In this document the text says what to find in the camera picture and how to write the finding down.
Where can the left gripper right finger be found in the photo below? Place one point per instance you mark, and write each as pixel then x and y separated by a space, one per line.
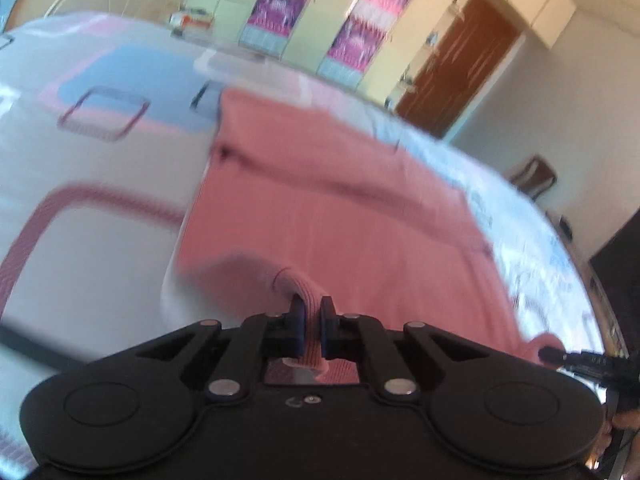
pixel 339 336

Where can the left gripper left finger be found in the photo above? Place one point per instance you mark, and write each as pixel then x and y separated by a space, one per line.
pixel 284 335

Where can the pink knit garment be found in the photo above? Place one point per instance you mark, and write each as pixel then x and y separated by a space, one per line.
pixel 295 203

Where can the person's right hand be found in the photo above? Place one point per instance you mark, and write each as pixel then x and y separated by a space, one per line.
pixel 629 421

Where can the curved wooden tv console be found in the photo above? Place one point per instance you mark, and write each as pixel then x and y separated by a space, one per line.
pixel 611 334

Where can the black television screen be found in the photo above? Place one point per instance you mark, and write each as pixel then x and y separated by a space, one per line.
pixel 617 267

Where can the dark wooden chair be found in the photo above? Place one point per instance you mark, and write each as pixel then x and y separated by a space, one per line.
pixel 533 177

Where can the patterned bed sheet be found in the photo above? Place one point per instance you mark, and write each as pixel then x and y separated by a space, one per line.
pixel 123 372

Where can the brown wooden door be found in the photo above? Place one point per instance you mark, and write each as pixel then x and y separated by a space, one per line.
pixel 472 48

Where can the cream wardrobe with posters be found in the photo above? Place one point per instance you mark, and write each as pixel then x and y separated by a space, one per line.
pixel 363 45

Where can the white orange box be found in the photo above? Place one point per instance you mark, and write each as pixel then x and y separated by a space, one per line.
pixel 192 18

